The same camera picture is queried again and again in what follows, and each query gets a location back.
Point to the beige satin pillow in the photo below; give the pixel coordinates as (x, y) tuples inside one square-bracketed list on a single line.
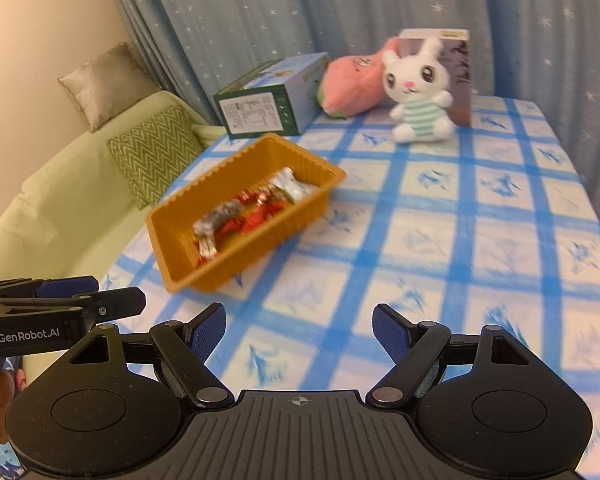
[(108, 85)]

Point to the brown red candy wrapper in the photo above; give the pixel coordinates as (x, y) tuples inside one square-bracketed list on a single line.
[(256, 196)]

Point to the green white cardboard box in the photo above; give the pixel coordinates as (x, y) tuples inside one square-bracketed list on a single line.
[(279, 96)]

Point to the green long snack packet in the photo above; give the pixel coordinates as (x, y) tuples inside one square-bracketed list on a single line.
[(284, 181)]

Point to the green sofa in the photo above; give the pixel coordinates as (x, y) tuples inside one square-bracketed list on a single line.
[(76, 214)]

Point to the large red snack packet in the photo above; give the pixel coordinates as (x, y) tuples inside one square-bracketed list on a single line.
[(250, 222)]

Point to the clear silver snack packet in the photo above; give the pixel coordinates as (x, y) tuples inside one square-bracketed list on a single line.
[(217, 217)]

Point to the red white candy packet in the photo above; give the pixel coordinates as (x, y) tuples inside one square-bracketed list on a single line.
[(206, 248)]

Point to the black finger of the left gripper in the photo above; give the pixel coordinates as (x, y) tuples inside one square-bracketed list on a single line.
[(90, 309), (52, 288)]

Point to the white bunny plush toy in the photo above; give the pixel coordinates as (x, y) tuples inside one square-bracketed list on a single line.
[(419, 84)]

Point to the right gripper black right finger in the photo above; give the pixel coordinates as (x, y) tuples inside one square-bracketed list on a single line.
[(416, 351)]

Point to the blue star curtain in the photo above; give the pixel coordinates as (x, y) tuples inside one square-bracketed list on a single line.
[(544, 51)]

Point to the blue checkered tablecloth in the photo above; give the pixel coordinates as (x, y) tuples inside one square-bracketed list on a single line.
[(490, 227)]

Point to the green zigzag pillow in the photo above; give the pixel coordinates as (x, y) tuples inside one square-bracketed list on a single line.
[(152, 154)]

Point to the orange plastic tray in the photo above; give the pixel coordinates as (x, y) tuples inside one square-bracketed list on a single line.
[(170, 224)]

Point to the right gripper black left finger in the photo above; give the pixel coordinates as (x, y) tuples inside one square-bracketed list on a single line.
[(184, 348)]

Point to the pink peach plush toy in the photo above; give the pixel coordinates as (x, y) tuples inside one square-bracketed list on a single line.
[(352, 84)]

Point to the white brown paper box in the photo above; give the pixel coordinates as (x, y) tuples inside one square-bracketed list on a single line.
[(454, 56)]

